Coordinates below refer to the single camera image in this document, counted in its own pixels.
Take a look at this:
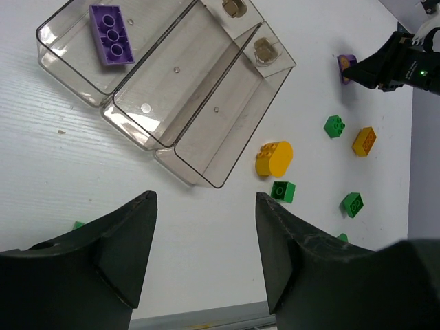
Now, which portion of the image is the orange rectangular lego brick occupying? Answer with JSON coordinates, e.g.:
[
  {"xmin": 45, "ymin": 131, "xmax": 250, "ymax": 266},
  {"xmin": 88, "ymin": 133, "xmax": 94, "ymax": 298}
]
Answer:
[{"xmin": 352, "ymin": 126, "xmax": 377, "ymax": 157}]

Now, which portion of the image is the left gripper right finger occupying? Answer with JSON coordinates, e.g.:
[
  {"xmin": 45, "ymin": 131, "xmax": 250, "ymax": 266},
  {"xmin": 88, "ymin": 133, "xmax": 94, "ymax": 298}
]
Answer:
[{"xmin": 255, "ymin": 192, "xmax": 439, "ymax": 329}]

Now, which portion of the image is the dark green lego brick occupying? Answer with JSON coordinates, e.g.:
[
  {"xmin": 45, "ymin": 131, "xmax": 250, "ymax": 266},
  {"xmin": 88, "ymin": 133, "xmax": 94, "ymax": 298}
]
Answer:
[{"xmin": 342, "ymin": 192, "xmax": 364, "ymax": 219}]

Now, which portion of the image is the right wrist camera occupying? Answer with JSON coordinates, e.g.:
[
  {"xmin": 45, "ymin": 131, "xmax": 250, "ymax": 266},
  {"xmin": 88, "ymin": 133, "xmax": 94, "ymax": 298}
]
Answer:
[{"xmin": 412, "ymin": 0, "xmax": 439, "ymax": 45}]

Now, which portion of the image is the yellow rounded lego brick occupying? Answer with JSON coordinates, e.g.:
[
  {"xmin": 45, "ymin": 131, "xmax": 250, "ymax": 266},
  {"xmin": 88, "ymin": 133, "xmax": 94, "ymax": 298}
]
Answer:
[{"xmin": 255, "ymin": 141, "xmax": 294, "ymax": 178}]

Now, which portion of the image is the small green lego brick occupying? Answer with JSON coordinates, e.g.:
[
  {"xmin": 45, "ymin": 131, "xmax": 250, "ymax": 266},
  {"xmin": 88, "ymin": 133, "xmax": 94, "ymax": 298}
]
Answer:
[{"xmin": 324, "ymin": 115, "xmax": 346, "ymax": 139}]

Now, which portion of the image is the large purple lego brick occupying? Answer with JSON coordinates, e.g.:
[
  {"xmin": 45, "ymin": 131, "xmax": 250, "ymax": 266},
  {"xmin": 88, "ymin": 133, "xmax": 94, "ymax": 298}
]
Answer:
[{"xmin": 89, "ymin": 5, "xmax": 135, "ymax": 67}]

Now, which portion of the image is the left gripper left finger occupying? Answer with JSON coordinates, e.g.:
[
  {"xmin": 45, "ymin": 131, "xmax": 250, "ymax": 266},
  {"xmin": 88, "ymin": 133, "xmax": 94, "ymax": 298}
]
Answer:
[{"xmin": 1, "ymin": 191, "xmax": 157, "ymax": 329}]

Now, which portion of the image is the clear three-compartment tray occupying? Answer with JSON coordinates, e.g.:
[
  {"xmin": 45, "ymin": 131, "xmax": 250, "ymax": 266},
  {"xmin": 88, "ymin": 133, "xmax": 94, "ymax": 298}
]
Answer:
[{"xmin": 36, "ymin": 1, "xmax": 296, "ymax": 188}]

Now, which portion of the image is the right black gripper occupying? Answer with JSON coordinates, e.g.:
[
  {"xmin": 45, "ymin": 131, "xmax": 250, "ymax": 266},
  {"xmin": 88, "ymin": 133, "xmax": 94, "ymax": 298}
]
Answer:
[{"xmin": 342, "ymin": 29, "xmax": 439, "ymax": 95}]

